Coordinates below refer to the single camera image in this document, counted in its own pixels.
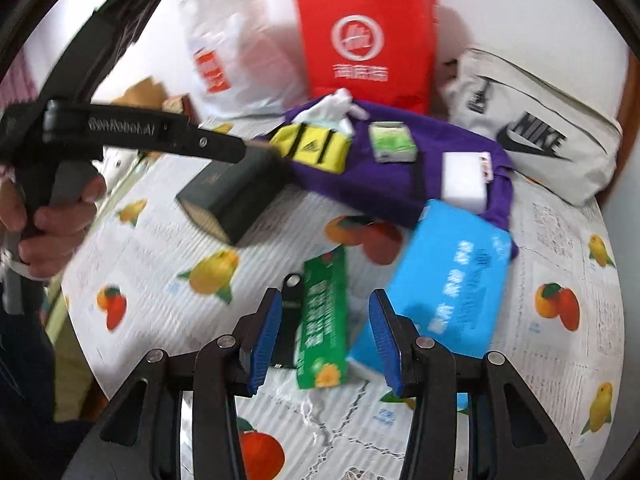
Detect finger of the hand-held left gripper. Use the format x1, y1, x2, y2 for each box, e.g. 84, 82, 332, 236
40, 0, 172, 108
42, 100, 249, 165

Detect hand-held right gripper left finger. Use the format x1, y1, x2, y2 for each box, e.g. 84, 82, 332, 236
62, 287, 283, 480

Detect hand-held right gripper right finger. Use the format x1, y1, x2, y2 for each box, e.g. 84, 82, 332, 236
369, 289, 586, 480

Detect blue tissue pack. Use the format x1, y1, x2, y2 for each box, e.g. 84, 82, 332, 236
347, 199, 513, 396

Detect yellow pouch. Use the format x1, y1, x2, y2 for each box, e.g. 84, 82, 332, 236
270, 122, 351, 175

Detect purple fabric storage bin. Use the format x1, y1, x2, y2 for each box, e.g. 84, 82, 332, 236
255, 100, 518, 261

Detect mint green cloth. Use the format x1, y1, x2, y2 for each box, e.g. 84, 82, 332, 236
320, 114, 357, 138

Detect white sponge block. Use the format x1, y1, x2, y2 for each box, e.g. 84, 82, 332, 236
442, 151, 496, 213

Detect green pocket tissue packet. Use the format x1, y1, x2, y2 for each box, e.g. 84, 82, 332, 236
368, 121, 418, 163

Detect person's left hand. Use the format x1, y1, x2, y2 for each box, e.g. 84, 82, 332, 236
0, 175, 108, 281

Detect small black clip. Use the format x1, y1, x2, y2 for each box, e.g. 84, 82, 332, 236
272, 274, 307, 370

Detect green cling wrap box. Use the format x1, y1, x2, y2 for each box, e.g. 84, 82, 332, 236
296, 245, 351, 391

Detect dark tea tin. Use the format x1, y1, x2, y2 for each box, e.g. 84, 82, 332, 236
175, 147, 296, 247

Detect fruit print tablecloth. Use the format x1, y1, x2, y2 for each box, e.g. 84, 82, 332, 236
47, 110, 628, 480

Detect white plastic shopping bag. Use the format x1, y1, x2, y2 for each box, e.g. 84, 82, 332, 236
177, 0, 301, 118

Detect red paper bag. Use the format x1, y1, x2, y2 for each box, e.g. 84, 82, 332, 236
290, 0, 441, 116

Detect person's dark clothing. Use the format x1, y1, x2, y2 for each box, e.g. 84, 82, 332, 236
0, 305, 101, 480

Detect grey waist bag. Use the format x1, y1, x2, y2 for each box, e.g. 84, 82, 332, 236
440, 47, 623, 208

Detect brown wooden door frame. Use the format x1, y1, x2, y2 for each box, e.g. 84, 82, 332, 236
620, 50, 640, 206

